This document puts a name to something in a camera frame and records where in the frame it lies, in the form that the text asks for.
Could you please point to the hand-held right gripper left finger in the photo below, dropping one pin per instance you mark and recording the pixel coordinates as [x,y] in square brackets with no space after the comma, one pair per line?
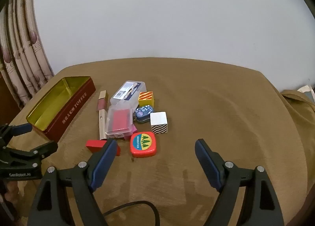
[104,164]

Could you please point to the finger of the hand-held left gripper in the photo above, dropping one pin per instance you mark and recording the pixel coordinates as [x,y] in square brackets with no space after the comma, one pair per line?
[22,129]
[37,151]

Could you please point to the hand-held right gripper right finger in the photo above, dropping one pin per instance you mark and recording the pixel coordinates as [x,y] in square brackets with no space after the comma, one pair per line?
[208,164]

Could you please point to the small clear case red insert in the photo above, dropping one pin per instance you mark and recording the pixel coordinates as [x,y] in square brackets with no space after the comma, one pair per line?
[119,120]

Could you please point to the red and gold tin box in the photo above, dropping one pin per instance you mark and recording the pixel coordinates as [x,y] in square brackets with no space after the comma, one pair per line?
[71,112]

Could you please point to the blue patterned small tin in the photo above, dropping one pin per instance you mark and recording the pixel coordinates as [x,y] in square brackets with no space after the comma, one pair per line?
[143,112]

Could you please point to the large clear plastic box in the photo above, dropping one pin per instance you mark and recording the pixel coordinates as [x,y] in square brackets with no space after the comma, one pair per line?
[128,93]

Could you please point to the red flat block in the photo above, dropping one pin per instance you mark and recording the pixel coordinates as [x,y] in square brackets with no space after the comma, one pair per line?
[94,145]

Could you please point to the rose gold lipstick tube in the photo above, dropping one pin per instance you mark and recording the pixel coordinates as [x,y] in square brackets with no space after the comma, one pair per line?
[102,125]

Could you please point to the pink rectangular block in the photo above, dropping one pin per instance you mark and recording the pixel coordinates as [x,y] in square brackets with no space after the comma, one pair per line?
[131,133]

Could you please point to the red tape measure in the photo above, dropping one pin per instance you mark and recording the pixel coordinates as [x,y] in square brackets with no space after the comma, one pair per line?
[143,143]

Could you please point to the white zigzag cube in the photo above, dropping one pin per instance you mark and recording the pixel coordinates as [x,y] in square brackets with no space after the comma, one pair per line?
[158,121]

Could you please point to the beige patterned curtain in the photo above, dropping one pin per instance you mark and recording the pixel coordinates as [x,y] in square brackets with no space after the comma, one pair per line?
[22,51]

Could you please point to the yellow striped cube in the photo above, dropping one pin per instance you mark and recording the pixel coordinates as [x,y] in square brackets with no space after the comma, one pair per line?
[146,98]

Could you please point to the white paper item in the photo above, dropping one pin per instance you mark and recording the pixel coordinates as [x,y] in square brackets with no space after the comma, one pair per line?
[306,89]

